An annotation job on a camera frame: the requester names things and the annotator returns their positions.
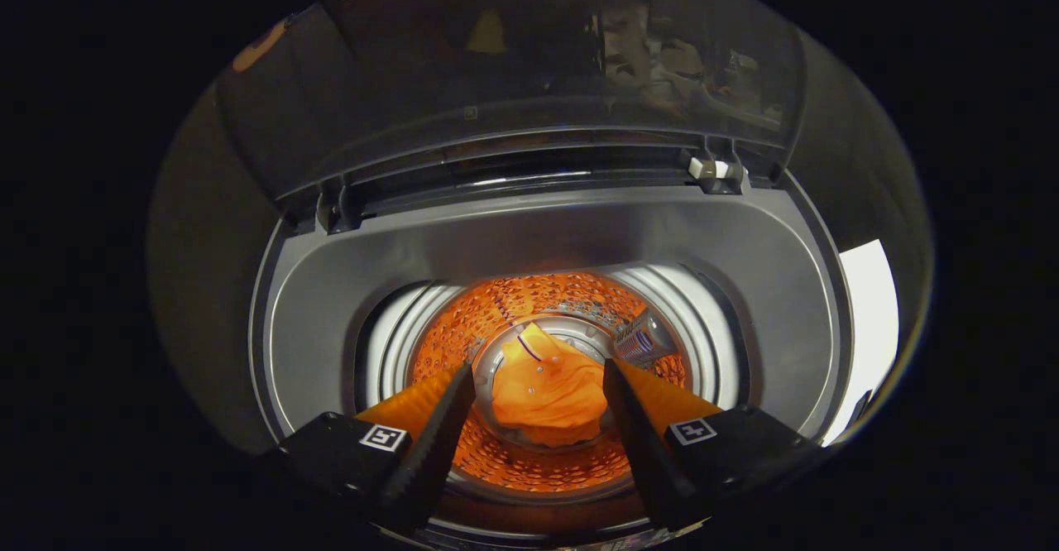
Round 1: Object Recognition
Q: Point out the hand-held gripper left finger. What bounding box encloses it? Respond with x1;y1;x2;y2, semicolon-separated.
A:
277;361;477;535

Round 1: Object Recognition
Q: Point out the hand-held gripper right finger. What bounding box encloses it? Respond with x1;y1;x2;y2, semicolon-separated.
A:
601;358;833;533

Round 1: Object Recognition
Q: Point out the white slab stack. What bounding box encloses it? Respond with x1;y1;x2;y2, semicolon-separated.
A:
823;239;900;446

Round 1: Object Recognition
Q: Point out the yellow polo shirt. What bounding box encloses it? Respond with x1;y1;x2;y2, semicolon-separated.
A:
492;323;609;448

